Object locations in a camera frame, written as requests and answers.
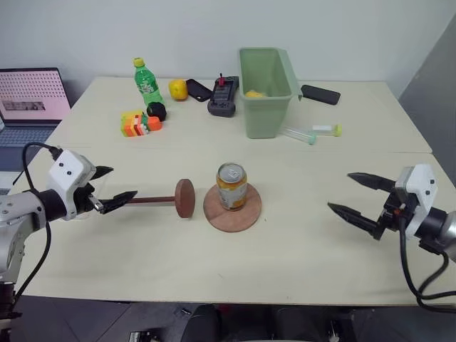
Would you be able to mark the round wooden coaster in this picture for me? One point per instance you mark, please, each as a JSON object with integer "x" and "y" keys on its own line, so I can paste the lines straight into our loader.
{"x": 231, "y": 219}

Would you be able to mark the yellow fruit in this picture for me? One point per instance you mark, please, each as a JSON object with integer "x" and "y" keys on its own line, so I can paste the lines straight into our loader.
{"x": 178, "y": 89}

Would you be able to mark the wooden disc with rod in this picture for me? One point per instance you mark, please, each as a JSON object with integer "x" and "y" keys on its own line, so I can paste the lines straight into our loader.
{"x": 185, "y": 199}

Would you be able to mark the yellow item inside bin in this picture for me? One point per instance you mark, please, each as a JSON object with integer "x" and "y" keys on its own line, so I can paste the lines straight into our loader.
{"x": 256, "y": 94}

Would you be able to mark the clear tube with yellow cap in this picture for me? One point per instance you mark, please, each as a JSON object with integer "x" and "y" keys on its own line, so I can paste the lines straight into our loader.
{"x": 329, "y": 130}

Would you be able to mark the green plastic bin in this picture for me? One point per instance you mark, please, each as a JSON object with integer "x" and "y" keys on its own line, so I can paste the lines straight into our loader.
{"x": 265, "y": 114}

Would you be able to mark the black ball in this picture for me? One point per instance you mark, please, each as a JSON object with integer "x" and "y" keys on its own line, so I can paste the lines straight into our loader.
{"x": 156, "y": 111}

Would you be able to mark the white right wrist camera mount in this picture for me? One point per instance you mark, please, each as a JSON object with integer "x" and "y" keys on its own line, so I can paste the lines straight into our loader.
{"x": 422, "y": 192}

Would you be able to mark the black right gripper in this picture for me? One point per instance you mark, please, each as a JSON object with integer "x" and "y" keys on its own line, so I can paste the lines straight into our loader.
{"x": 395, "y": 213}

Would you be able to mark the yellow drink can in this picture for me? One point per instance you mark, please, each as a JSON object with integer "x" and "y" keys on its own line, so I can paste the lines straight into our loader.
{"x": 231, "y": 189}

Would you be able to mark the black phone case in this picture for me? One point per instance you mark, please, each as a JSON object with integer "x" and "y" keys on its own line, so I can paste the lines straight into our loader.
{"x": 198, "y": 90}

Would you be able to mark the clear tube with green cap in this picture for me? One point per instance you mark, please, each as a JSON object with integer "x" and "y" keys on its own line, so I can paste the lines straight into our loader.
{"x": 299, "y": 135}

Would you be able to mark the black handheld remote controller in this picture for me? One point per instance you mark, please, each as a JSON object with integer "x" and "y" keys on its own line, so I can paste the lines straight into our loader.
{"x": 222, "y": 99}

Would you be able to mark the open laptop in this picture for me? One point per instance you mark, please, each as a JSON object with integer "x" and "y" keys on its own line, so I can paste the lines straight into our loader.
{"x": 28, "y": 96}

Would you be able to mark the black flat rectangular case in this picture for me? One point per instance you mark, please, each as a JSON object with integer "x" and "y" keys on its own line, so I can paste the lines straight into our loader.
{"x": 320, "y": 94}

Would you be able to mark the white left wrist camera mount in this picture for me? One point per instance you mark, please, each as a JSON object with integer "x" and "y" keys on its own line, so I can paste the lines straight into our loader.
{"x": 67, "y": 167}

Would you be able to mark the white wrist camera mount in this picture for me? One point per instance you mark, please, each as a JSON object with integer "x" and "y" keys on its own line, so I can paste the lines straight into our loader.
{"x": 67, "y": 167}
{"x": 422, "y": 192}

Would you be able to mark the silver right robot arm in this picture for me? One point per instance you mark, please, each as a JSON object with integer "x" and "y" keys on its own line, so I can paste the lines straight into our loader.
{"x": 436, "y": 228}

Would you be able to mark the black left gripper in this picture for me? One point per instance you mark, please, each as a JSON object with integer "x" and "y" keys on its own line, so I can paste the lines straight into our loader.
{"x": 85, "y": 199}

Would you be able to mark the green plastic soda bottle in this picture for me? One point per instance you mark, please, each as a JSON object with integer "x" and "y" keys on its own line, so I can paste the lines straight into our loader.
{"x": 147, "y": 83}

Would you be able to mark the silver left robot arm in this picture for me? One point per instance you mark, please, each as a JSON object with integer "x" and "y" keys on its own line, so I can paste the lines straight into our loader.
{"x": 14, "y": 217}

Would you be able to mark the dark rounded shape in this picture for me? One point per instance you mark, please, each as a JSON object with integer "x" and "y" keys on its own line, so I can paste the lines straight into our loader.
{"x": 203, "y": 324}

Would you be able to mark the colourful building block toy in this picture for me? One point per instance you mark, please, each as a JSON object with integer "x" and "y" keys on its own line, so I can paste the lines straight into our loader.
{"x": 133, "y": 124}

